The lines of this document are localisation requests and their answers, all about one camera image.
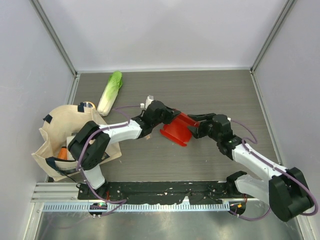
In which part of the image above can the beige printed tote bag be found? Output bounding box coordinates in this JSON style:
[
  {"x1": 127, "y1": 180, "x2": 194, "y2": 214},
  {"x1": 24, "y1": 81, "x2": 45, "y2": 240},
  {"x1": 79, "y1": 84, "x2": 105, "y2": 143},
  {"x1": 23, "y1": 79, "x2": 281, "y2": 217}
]
[{"x1": 31, "y1": 103, "x2": 107, "y2": 182}]

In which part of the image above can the napa cabbage toy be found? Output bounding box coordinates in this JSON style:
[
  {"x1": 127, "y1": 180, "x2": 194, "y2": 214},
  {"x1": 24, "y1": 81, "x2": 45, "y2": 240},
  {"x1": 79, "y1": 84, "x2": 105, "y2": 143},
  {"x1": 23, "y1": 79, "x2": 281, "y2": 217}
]
[{"x1": 97, "y1": 71, "x2": 123, "y2": 117}]

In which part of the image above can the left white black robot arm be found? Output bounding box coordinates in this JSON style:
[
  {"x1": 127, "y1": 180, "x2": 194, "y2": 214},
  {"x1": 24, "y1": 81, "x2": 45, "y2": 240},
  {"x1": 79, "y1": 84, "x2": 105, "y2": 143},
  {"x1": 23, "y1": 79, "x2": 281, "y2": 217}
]
[{"x1": 67, "y1": 100, "x2": 181, "y2": 200}]

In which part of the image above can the white slotted cable duct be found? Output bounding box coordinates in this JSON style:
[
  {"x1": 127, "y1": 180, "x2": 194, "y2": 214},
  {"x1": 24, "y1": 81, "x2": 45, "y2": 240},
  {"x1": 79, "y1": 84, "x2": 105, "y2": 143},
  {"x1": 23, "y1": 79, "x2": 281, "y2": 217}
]
[{"x1": 42, "y1": 201, "x2": 230, "y2": 213}]

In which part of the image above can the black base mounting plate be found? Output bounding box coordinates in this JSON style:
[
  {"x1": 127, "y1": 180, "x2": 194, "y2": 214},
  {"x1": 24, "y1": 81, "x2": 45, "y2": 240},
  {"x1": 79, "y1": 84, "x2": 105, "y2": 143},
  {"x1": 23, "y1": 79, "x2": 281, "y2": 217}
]
[{"x1": 77, "y1": 180, "x2": 257, "y2": 206}]

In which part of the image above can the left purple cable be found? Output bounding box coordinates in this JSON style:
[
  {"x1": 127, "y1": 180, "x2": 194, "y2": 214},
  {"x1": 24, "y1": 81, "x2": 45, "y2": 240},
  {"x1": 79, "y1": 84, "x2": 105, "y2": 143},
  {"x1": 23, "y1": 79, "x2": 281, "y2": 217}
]
[{"x1": 76, "y1": 104, "x2": 146, "y2": 216}]

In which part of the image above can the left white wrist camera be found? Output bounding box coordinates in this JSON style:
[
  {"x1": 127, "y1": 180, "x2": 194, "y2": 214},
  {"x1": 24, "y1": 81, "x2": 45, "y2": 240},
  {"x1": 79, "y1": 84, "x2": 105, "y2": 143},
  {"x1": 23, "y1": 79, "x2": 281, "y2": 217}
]
[{"x1": 140, "y1": 95, "x2": 154, "y2": 109}]

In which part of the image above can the white bottle in bag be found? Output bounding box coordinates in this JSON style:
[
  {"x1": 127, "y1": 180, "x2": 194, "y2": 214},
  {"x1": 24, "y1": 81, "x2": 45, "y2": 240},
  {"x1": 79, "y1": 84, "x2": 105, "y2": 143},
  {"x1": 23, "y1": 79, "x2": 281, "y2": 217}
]
[{"x1": 65, "y1": 134, "x2": 77, "y2": 161}]

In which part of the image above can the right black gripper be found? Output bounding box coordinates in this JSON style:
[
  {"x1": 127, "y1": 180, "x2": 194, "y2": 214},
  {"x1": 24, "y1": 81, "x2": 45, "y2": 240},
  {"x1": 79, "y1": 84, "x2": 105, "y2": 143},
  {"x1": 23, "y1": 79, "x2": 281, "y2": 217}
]
[{"x1": 186, "y1": 113, "x2": 221, "y2": 142}]

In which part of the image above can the red paper box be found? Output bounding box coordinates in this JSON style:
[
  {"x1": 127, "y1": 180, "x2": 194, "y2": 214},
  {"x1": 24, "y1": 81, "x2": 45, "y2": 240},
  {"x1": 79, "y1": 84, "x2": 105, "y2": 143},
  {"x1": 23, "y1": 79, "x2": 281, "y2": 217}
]
[{"x1": 160, "y1": 113, "x2": 199, "y2": 147}]

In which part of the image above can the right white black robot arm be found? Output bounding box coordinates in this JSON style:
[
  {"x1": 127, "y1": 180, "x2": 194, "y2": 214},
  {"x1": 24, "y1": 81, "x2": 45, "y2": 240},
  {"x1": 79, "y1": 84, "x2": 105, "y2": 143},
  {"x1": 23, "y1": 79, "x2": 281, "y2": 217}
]
[{"x1": 188, "y1": 113, "x2": 319, "y2": 222}]

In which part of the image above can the small clear plastic packet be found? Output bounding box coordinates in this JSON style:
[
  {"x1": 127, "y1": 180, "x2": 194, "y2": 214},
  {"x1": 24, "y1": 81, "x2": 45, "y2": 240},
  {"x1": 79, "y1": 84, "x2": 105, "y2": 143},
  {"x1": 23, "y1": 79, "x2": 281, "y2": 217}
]
[{"x1": 145, "y1": 134, "x2": 152, "y2": 140}]

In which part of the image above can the orange item in bag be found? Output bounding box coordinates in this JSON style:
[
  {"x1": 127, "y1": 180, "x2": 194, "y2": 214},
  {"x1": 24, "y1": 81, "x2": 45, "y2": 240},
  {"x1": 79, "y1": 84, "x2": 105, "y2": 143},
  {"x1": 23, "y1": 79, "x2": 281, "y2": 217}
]
[{"x1": 57, "y1": 146, "x2": 68, "y2": 160}]

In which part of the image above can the orange white item behind bag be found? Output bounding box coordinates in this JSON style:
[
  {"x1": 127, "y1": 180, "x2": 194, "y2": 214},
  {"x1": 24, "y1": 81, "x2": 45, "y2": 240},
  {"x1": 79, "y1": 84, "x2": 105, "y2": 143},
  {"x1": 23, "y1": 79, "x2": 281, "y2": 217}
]
[{"x1": 80, "y1": 101, "x2": 96, "y2": 109}]

